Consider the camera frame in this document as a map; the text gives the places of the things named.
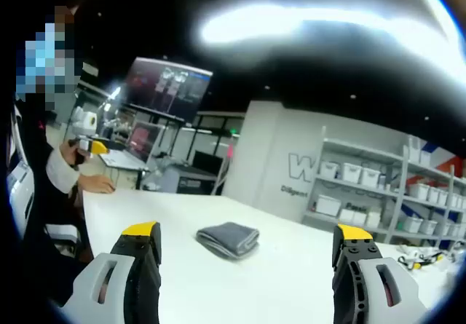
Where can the grey towel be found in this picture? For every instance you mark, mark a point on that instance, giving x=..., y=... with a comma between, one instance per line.
x=227, y=238

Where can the white and yellow tabletop device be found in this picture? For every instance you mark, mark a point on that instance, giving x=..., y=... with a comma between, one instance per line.
x=411, y=262

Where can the black desktop monitor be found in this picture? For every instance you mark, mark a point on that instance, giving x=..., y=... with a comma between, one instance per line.
x=207, y=162

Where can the pink tag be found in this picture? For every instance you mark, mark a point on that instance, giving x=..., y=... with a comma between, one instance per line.
x=230, y=151

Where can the large hanging display screen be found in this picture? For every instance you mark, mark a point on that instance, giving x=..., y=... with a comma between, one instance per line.
x=167, y=87

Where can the grey workstation desk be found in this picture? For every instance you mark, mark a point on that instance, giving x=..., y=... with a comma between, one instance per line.
x=171, y=173

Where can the long ceiling light strip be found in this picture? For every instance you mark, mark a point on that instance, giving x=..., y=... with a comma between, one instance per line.
x=255, y=22

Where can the person's left hand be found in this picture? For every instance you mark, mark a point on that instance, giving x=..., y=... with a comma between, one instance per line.
x=96, y=185

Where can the white chest-worn device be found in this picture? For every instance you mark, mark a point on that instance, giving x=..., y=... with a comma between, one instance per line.
x=20, y=193

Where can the curved desktop monitor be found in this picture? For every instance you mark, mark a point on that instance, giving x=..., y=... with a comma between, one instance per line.
x=143, y=138

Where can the green exit sign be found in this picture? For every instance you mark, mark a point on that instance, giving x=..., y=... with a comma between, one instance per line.
x=233, y=131

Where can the person in dark shirt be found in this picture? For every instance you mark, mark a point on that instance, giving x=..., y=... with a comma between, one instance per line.
x=40, y=207

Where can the row of white storage bins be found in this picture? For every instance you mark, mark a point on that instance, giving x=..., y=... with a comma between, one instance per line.
x=351, y=173

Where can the metal storage shelf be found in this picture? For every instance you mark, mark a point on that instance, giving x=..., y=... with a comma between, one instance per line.
x=405, y=171

